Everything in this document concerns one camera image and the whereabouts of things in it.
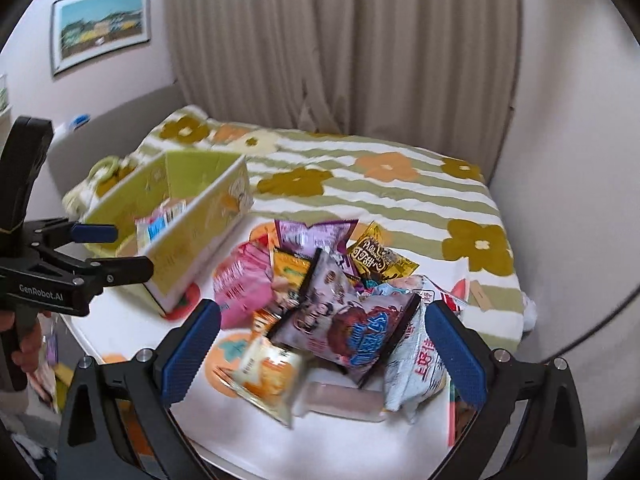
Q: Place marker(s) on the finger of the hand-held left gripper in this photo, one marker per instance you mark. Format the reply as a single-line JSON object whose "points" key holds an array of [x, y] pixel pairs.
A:
{"points": [[120, 270], [92, 232]]}

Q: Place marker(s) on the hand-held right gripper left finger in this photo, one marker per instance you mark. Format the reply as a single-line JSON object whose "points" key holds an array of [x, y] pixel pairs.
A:
{"points": [[192, 355]]}

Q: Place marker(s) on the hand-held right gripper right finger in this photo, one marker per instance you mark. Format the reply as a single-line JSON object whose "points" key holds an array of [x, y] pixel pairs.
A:
{"points": [[455, 355]]}

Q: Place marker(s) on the white blue pink snack packet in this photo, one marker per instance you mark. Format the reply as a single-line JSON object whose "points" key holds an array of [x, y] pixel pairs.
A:
{"points": [[152, 227]]}

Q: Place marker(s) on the yellow-green cardboard box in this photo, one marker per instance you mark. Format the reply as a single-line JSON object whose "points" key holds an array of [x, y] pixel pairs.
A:
{"points": [[200, 240]]}

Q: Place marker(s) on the pile of assorted snack bags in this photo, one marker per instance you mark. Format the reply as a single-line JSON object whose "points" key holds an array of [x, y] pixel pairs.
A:
{"points": [[350, 325]]}

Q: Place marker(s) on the purple snack packet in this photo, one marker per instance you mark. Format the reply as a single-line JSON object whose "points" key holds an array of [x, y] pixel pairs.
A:
{"points": [[312, 234]]}

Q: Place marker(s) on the person's left hand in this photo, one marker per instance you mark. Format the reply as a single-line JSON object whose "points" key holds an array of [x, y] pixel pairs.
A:
{"points": [[32, 347]]}

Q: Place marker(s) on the white plush item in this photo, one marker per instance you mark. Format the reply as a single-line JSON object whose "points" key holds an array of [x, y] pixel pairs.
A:
{"points": [[530, 310]]}

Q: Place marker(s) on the colourful floor clutter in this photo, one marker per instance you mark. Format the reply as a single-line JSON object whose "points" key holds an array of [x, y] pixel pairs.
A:
{"points": [[52, 375]]}

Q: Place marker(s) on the blue white bottle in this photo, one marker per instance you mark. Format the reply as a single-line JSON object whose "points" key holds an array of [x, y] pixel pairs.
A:
{"points": [[75, 122]]}

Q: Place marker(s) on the grey headboard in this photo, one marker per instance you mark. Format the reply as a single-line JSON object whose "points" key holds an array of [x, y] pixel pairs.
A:
{"points": [[115, 120]]}

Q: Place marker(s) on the green striped flower blanket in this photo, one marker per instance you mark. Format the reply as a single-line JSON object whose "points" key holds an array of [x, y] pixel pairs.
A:
{"points": [[390, 200]]}

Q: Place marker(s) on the beige pleated curtain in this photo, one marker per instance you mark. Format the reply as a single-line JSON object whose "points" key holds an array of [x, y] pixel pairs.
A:
{"points": [[325, 35]]}

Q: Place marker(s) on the framed wall picture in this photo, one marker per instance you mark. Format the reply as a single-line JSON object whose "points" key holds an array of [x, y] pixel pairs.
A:
{"points": [[100, 25]]}

